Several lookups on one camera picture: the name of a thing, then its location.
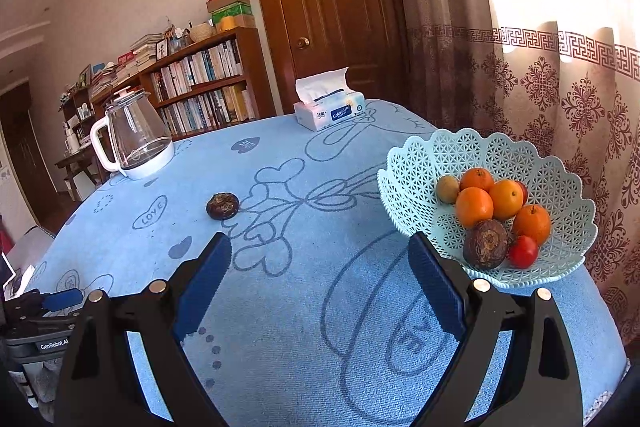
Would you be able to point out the wooden bookshelf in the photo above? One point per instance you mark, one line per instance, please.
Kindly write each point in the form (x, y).
(200, 89)

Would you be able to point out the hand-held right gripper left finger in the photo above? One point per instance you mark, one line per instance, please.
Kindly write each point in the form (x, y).
(200, 292)

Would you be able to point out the light blue plastic basket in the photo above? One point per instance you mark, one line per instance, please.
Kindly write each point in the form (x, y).
(415, 187)

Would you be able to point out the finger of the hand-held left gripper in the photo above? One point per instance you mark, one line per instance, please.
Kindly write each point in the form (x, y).
(45, 322)
(62, 298)

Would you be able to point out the brass door knob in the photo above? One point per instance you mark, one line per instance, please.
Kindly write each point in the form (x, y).
(302, 43)

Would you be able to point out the dark wooden door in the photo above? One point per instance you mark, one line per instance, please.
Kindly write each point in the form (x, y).
(25, 157)

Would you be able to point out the green cardboard box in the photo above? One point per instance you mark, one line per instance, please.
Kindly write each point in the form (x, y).
(235, 10)

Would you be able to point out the rows of shelved books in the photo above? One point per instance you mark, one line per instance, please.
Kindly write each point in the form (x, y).
(200, 67)

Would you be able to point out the small red tomato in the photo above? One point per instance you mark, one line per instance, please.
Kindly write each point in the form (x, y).
(523, 253)

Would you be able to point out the large red tomato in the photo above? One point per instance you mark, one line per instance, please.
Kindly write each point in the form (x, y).
(523, 193)

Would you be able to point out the small mandarin orange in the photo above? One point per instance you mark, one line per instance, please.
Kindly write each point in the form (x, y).
(477, 179)

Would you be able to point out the large orange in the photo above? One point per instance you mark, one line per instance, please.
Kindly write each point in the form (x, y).
(506, 199)

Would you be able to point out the stack of books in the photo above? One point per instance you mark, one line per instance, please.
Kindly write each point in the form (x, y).
(145, 49)

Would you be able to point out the dark brown wrinkled passion fruit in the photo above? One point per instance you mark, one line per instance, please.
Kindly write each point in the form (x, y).
(223, 206)
(484, 244)

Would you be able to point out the picture frame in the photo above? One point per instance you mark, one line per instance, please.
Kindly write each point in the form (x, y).
(162, 49)

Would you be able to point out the blue printed tablecloth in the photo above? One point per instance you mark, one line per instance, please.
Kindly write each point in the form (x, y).
(310, 287)

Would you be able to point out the brown cardboard box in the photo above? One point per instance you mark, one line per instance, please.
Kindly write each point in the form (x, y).
(230, 1)

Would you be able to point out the small wooden side table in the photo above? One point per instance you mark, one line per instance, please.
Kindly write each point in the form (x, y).
(75, 162)

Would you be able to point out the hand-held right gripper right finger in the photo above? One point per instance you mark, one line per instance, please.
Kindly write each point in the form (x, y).
(437, 292)

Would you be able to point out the small yellow-brown fruit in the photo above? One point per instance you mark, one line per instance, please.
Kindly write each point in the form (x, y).
(446, 189)

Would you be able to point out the patterned brown curtain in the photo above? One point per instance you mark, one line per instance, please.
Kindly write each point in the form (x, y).
(550, 97)

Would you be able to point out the woven basket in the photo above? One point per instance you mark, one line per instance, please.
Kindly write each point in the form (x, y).
(202, 33)

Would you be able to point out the yellow container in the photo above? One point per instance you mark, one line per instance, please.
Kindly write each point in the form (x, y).
(227, 24)

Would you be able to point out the white tissue box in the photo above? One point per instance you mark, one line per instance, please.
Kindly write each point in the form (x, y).
(325, 114)

